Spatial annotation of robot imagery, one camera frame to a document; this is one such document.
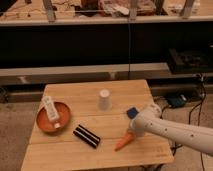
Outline orange bowl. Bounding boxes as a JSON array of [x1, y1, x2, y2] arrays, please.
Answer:
[[36, 102, 71, 133]]

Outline black floor cable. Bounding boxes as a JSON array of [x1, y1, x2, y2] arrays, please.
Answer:
[[159, 74, 208, 171]]

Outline blue device on floor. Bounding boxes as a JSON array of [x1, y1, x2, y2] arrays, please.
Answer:
[[166, 95, 186, 108]]

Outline white paper cup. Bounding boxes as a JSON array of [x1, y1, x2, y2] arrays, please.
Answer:
[[98, 89, 111, 110]]

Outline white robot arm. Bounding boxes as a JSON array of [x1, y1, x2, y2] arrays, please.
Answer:
[[129, 103, 213, 156]]

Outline wooden table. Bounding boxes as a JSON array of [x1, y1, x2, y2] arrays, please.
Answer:
[[21, 80, 173, 171]]

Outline black striped box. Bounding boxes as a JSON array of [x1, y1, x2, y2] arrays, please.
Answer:
[[73, 125, 101, 148]]

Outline black box on shelf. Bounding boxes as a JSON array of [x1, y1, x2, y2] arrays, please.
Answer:
[[167, 49, 213, 74]]

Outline orange pepper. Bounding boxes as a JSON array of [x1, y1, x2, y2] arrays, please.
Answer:
[[115, 132, 135, 151]]

